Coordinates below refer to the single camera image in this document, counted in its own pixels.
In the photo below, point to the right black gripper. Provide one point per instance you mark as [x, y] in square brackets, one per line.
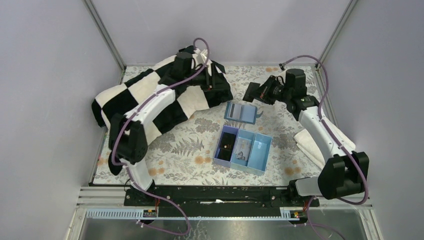
[262, 93]

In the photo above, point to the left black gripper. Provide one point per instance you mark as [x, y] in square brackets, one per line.
[205, 79]

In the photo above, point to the teal leather card holder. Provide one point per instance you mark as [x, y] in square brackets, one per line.
[242, 113]

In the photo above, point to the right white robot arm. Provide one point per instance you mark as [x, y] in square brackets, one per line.
[345, 170]

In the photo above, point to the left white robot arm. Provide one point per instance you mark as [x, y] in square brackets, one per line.
[129, 139]

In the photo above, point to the VIP card in box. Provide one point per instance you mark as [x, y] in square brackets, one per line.
[242, 155]

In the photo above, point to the black card in box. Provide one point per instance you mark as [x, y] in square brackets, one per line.
[226, 146]

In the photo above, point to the floral patterned table mat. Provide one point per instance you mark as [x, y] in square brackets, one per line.
[184, 155]

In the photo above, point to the white folded towel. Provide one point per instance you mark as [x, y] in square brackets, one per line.
[307, 145]

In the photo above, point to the light blue right box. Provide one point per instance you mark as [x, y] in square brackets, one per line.
[259, 153]

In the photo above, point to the light blue box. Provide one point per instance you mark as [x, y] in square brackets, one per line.
[259, 153]
[237, 164]

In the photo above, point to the black white checkered blanket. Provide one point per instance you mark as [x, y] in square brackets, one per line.
[121, 98]

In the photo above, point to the light blue middle box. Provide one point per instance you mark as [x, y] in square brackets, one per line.
[237, 164]

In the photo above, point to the purple open box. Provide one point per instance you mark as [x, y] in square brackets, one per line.
[228, 129]

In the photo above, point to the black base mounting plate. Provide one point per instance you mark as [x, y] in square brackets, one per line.
[218, 201]

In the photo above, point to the aluminium frame rail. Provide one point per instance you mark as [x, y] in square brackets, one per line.
[116, 196]

